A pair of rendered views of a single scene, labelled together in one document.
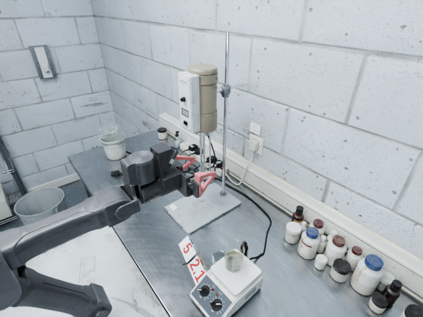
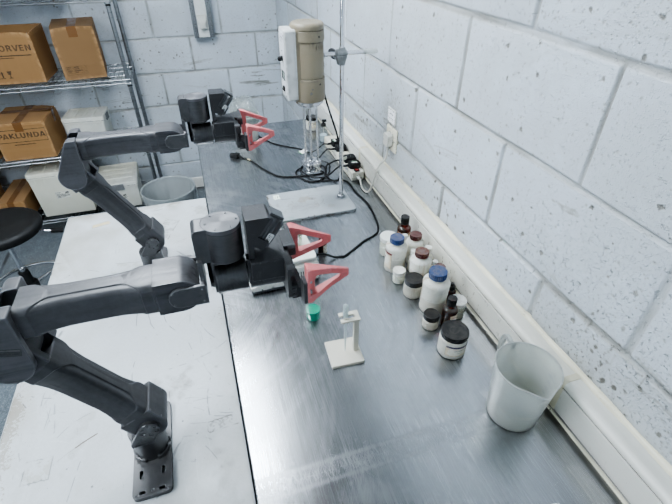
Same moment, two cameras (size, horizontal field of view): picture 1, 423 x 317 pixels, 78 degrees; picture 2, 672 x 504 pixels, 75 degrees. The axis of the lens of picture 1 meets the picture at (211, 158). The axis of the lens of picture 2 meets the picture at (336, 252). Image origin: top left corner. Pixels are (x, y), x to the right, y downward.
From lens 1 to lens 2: 70 cm
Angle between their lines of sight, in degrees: 18
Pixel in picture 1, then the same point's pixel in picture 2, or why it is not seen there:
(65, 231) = (122, 143)
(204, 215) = (305, 211)
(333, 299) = (387, 307)
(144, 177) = (194, 114)
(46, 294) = (107, 196)
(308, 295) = (362, 298)
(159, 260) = not seen: hidden behind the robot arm
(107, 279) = (181, 238)
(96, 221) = (148, 143)
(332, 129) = (446, 115)
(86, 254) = (172, 217)
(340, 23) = not seen: outside the picture
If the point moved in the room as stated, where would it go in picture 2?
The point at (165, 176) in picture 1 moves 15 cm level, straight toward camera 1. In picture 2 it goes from (217, 121) to (193, 144)
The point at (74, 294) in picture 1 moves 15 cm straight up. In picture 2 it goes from (131, 210) to (114, 159)
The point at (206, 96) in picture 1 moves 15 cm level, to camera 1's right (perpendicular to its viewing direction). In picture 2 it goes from (304, 57) to (352, 62)
